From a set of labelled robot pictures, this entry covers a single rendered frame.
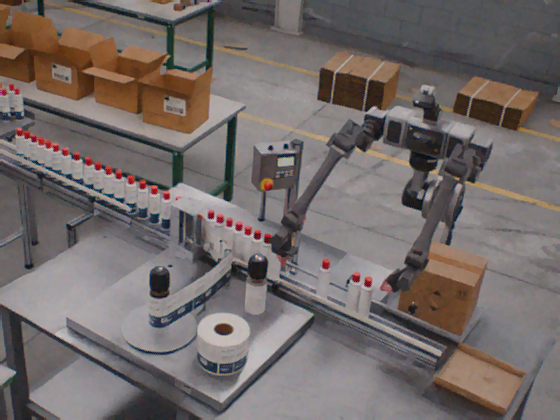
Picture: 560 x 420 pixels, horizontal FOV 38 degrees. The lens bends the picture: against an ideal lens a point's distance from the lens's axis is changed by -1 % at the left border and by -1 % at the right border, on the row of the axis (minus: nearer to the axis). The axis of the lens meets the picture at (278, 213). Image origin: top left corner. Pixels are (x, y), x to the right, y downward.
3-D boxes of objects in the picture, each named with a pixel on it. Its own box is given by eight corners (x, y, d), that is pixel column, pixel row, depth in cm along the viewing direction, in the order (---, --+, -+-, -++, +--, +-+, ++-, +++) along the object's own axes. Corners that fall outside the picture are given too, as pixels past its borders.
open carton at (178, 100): (130, 127, 510) (130, 71, 491) (169, 99, 551) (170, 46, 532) (185, 141, 500) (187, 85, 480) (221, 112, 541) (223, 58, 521)
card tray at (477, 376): (432, 382, 326) (434, 374, 324) (457, 348, 345) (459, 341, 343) (503, 415, 313) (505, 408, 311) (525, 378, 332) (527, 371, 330)
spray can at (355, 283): (342, 312, 352) (348, 274, 341) (348, 306, 356) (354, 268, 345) (353, 317, 350) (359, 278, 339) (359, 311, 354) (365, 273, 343)
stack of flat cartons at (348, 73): (315, 100, 766) (318, 68, 749) (334, 81, 809) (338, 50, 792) (381, 116, 747) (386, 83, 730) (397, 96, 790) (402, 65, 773)
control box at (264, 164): (250, 182, 360) (253, 143, 351) (286, 177, 366) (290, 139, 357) (258, 193, 353) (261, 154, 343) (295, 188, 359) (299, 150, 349)
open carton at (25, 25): (-27, 78, 556) (-33, 26, 537) (15, 58, 592) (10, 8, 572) (19, 90, 545) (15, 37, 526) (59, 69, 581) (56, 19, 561)
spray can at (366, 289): (354, 317, 350) (360, 278, 339) (359, 311, 354) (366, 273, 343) (364, 322, 347) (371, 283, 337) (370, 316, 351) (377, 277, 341)
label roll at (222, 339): (188, 348, 324) (189, 320, 317) (234, 336, 333) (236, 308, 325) (208, 380, 310) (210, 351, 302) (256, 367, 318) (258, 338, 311)
